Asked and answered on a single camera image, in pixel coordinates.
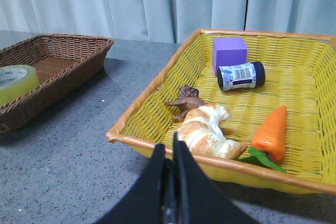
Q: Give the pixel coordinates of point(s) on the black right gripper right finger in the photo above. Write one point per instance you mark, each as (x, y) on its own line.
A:
(198, 199)

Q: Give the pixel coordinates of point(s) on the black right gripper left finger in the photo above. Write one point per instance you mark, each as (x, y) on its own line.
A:
(142, 203)

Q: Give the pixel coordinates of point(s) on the yellow-green tape roll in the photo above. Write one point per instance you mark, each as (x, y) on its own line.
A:
(16, 81)

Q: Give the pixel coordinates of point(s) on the toy croissant bread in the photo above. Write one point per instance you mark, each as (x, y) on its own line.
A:
(201, 132)

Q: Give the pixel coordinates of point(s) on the orange toy carrot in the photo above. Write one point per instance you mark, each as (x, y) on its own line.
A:
(268, 144)

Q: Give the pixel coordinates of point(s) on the brown toy dinosaur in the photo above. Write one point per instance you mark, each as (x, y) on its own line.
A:
(188, 98)

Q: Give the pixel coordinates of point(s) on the blue labelled small jar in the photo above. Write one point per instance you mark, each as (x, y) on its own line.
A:
(247, 75)

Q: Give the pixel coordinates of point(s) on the purple cube block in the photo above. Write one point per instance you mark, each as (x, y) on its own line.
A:
(229, 51)

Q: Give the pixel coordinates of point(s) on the brown wicker basket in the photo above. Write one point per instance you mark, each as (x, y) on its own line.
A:
(63, 62)

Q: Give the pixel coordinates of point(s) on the yellow wicker basket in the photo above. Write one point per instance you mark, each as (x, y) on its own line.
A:
(300, 74)

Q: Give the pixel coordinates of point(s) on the white curtain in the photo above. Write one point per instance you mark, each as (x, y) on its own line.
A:
(166, 20)

